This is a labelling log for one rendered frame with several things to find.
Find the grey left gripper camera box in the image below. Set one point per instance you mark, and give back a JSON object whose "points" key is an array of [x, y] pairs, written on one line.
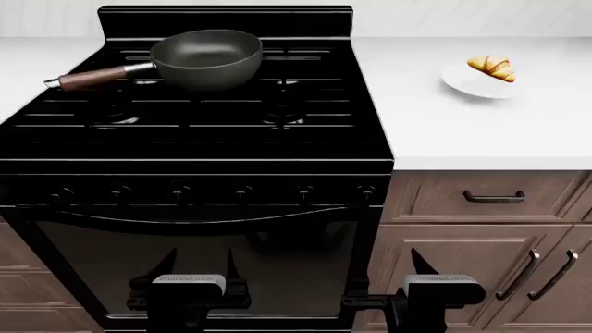
{"points": [[187, 284]]}

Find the black stove knob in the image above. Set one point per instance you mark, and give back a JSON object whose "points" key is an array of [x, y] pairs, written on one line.
{"points": [[121, 191], [365, 190], [180, 190], [303, 190], [62, 195], [241, 190]]}

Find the stove burner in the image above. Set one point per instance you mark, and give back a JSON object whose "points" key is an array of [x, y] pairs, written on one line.
{"points": [[115, 118], [284, 118], [283, 82]]}

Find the grey right gripper camera box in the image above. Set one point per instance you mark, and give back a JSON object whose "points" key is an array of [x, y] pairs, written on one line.
{"points": [[444, 288]]}

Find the black gas stove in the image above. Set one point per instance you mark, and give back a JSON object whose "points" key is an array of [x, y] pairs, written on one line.
{"points": [[222, 145]]}

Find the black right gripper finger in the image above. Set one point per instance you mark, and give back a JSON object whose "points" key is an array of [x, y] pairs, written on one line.
{"points": [[423, 268]]}

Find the white plate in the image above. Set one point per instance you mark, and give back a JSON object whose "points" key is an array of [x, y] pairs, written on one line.
{"points": [[472, 85]]}

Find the grey gripper camera box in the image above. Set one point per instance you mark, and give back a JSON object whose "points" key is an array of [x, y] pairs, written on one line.
{"points": [[187, 284], [444, 288]]}

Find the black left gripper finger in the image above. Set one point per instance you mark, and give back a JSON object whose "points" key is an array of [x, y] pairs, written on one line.
{"points": [[170, 268], [233, 272]]}

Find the golden croissant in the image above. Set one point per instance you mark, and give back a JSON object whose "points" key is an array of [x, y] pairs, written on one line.
{"points": [[492, 67]]}

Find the brown wooden cabinet front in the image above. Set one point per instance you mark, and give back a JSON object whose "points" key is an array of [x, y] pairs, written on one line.
{"points": [[32, 277]]}

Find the brown wooden drawer front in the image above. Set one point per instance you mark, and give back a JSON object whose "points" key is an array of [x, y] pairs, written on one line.
{"points": [[425, 204]]}

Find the brown wooden cabinet door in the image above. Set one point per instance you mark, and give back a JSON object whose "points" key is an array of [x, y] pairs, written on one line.
{"points": [[453, 249], [571, 305]]}

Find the black glass oven door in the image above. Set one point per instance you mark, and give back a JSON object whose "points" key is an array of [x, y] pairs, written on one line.
{"points": [[115, 260]]}

